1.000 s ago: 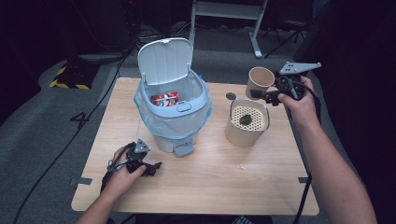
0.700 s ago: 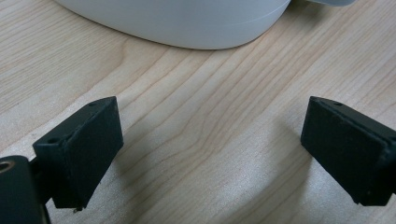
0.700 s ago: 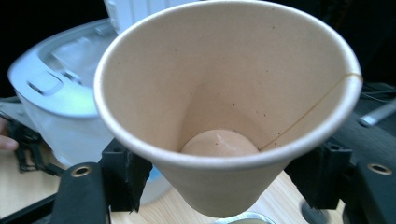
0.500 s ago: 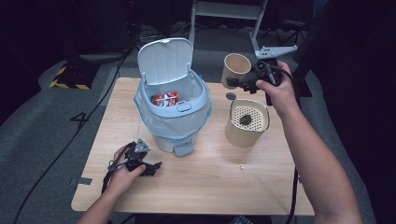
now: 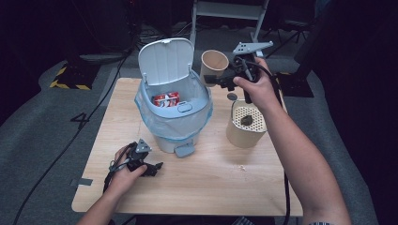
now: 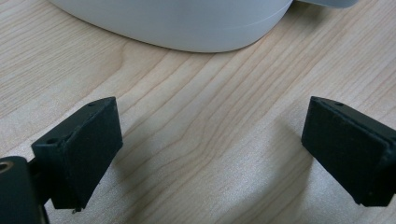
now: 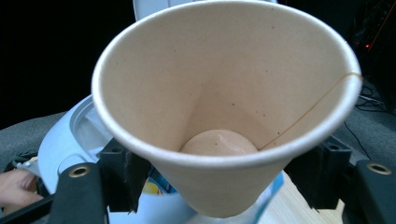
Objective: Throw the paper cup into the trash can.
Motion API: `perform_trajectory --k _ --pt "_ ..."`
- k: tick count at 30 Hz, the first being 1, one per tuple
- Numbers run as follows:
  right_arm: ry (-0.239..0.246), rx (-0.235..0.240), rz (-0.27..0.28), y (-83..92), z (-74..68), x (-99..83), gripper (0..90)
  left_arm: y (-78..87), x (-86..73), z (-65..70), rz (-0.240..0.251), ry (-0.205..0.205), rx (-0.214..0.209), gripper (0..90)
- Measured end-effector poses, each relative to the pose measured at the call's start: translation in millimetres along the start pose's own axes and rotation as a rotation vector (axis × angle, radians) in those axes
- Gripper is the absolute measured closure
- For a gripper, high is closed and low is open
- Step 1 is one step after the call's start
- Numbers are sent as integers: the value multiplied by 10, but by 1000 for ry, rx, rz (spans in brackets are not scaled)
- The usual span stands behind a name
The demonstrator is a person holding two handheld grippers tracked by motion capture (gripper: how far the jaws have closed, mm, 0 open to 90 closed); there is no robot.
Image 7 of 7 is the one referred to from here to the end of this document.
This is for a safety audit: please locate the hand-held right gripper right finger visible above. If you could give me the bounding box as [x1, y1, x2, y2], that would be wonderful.
[284, 134, 353, 210]

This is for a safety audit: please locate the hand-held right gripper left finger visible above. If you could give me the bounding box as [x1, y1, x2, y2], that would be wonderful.
[98, 137, 153, 215]

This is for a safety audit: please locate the brown paper cup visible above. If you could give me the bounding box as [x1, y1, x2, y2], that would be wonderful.
[91, 0, 364, 219]

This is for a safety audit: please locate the bundle of floor cables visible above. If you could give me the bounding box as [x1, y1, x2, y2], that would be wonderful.
[354, 86, 389, 114]

